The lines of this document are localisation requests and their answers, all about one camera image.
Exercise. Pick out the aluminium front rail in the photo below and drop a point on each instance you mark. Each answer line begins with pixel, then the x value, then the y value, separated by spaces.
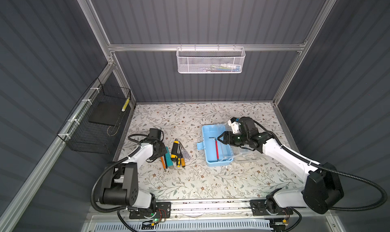
pixel 197 209

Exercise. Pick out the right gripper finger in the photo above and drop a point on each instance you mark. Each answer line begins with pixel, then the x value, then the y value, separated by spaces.
pixel 225 134
pixel 225 141

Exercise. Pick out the yellow black ratchet screwdriver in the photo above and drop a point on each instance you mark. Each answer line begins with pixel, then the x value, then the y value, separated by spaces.
pixel 174 151

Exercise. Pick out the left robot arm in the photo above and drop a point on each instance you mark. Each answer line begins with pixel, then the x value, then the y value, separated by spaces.
pixel 117 187

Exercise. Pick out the black foam pad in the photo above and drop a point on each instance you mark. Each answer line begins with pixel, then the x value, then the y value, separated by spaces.
pixel 106 114

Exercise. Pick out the white wire mesh basket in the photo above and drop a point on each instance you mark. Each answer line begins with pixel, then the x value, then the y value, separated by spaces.
pixel 189 60

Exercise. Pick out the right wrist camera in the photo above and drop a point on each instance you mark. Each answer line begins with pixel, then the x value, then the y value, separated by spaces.
pixel 233 123

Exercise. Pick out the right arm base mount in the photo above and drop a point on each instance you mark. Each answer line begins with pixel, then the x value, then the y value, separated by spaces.
pixel 263 207

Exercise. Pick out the small yellow black screwdriver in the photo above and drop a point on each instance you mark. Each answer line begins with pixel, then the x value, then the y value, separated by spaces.
pixel 180 162

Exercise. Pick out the black wire basket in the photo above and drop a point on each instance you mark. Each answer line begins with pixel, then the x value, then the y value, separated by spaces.
pixel 97 124

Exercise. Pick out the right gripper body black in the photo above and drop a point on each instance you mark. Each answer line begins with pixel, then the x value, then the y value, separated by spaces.
pixel 239 139

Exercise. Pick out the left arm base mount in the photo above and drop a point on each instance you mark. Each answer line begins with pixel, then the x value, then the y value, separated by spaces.
pixel 155 211

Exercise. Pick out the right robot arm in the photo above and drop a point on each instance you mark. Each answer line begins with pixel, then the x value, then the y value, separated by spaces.
pixel 322 188

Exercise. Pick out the yellow marker in basket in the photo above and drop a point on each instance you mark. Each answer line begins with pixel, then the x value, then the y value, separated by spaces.
pixel 124 107

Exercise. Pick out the red hex key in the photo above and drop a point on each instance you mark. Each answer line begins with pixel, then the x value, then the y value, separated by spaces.
pixel 216 147

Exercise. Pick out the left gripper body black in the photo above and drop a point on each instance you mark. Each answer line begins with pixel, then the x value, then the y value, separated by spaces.
pixel 162 150

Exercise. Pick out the white perforated cable duct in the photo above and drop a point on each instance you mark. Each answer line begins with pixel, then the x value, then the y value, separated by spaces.
pixel 204 225

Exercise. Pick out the items in white basket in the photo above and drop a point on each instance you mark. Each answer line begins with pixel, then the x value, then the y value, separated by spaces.
pixel 234 68

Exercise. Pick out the blue plastic tool box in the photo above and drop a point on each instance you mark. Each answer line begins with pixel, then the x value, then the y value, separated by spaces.
pixel 225 152

